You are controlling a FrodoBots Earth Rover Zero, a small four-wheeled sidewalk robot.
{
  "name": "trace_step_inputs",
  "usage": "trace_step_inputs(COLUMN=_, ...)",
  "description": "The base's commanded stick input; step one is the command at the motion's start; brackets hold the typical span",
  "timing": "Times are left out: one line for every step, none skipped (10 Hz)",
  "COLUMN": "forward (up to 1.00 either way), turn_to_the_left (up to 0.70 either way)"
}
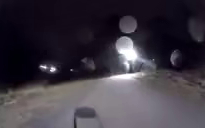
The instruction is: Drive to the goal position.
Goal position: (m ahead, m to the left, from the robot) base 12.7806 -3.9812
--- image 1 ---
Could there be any pale dry grass verge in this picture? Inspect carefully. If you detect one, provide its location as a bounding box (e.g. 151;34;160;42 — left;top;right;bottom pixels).
136;68;205;101
0;77;101;128

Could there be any robot's own part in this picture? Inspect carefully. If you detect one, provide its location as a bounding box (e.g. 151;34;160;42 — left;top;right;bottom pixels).
73;106;104;128

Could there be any vehicle with headlights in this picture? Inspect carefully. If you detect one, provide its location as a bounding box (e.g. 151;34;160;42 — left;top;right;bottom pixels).
37;62;63;76

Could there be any grey asphalt path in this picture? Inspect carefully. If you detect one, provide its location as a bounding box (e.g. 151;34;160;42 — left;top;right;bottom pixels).
19;72;205;128

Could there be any street lamp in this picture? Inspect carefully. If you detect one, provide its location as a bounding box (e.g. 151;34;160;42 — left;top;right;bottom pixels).
120;47;139;73

